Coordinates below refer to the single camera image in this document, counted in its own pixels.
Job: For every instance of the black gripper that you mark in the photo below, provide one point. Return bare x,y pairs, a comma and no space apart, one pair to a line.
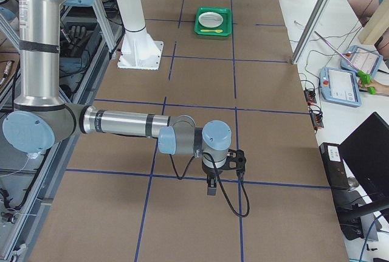
209,172

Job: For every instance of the yellow plastic spoon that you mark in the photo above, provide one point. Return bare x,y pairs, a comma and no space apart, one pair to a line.
211,31

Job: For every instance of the person's hand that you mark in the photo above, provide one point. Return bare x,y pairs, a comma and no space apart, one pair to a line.
380,89

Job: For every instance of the black computer box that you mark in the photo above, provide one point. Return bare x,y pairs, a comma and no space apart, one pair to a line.
334,166

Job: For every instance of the green plastic tray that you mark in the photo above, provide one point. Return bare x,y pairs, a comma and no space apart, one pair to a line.
226,26

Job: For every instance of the blue teach pendant near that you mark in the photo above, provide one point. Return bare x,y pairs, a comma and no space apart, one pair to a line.
339,86

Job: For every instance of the blue teach pendant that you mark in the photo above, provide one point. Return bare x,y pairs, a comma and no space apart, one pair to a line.
339,86
363,59

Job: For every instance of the white round plate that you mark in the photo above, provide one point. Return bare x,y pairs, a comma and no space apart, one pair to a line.
210,24

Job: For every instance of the pale green plastic fork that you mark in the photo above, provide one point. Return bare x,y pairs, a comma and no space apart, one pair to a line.
207,18

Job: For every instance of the black monitor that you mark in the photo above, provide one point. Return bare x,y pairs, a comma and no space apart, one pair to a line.
365,152

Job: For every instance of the blue teach pendant far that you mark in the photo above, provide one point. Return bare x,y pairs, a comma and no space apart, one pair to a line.
363,59

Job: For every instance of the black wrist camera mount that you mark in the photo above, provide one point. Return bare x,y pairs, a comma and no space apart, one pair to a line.
236,160

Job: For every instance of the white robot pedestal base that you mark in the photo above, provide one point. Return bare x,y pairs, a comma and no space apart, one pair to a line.
139,50

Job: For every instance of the green handled grabber tool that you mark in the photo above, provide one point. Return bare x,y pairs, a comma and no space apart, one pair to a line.
364,78

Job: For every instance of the aluminium frame post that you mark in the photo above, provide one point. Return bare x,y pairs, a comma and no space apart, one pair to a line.
313,20

